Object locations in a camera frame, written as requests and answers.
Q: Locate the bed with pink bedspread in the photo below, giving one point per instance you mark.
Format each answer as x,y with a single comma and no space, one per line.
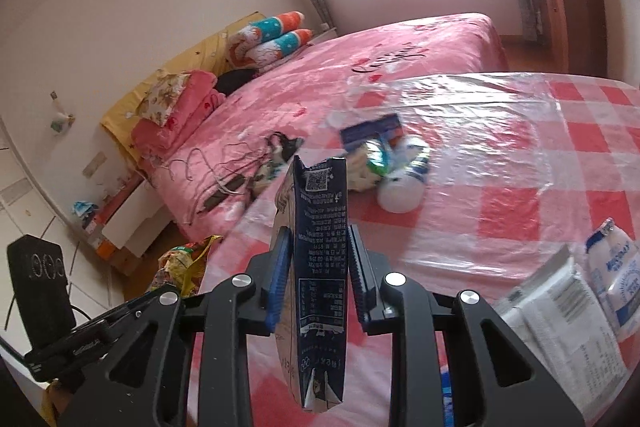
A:
310,72

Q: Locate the blue tissue pack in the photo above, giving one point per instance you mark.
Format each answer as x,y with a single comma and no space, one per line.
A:
370,129

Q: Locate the white green snack packet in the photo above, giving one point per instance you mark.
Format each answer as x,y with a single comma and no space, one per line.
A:
365,167

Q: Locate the floral pillow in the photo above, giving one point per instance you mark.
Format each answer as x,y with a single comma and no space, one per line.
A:
162,99

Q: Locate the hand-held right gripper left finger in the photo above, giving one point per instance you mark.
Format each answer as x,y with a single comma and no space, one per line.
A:
280,267

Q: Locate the blue white milk carton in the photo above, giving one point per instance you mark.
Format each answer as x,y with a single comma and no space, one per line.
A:
320,257

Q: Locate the black cloth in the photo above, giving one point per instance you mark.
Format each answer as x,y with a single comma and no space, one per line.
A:
237,82

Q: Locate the pink folded blanket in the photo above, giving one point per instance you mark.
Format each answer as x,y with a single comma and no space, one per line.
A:
190,117

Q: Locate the white bottle blue print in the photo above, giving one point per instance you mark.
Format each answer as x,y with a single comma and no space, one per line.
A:
612,272

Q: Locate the yellow wooden headboard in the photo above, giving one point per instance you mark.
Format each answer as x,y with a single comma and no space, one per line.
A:
200,47

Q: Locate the grey printed foil bag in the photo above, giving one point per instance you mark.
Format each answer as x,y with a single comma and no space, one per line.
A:
575,347

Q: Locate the orange box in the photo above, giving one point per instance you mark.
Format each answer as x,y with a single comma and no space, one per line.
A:
107,248

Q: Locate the white bedside cabinet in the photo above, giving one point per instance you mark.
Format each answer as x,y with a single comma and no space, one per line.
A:
135,222

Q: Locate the yellow plastic bag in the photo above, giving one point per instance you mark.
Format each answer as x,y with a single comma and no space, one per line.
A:
187,269

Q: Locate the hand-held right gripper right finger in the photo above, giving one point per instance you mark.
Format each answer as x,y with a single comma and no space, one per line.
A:
357,272

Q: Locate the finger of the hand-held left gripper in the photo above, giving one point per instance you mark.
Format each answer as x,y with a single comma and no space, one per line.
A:
130,317

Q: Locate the small wall ornament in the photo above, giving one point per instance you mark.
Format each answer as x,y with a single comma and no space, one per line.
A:
61,122

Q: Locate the brown wooden cabinet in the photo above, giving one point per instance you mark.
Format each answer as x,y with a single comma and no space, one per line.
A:
570,2

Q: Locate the light blue cloth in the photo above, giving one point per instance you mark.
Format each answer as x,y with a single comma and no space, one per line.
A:
86,209

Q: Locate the white bottle green label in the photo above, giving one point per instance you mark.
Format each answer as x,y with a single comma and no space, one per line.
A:
402,192

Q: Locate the patterned hanging curtain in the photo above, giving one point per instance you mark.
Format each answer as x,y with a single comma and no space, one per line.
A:
526,2

